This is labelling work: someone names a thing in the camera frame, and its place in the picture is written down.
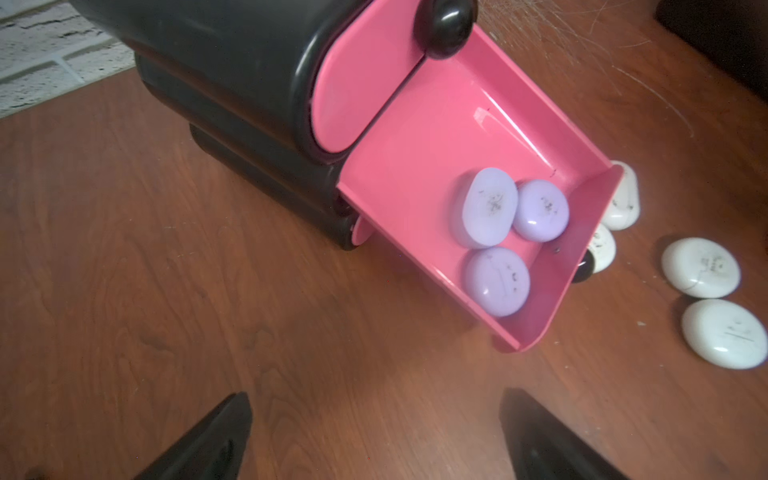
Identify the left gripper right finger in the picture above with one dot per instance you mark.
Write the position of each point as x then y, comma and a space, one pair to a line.
541, 446

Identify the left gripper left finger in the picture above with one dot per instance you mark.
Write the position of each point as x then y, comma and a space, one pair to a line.
212, 449

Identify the purple earphone case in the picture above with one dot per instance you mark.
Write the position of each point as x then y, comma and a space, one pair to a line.
498, 280
542, 212
483, 208

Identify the white earphone case oval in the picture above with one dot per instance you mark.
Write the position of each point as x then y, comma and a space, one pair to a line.
624, 209

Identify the pink drawer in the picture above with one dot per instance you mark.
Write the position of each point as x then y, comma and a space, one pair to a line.
367, 63
453, 118

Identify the black drawer cabinet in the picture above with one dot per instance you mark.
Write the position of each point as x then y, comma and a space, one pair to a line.
242, 74

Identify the white earphone case round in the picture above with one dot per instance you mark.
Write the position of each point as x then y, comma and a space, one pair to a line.
603, 248

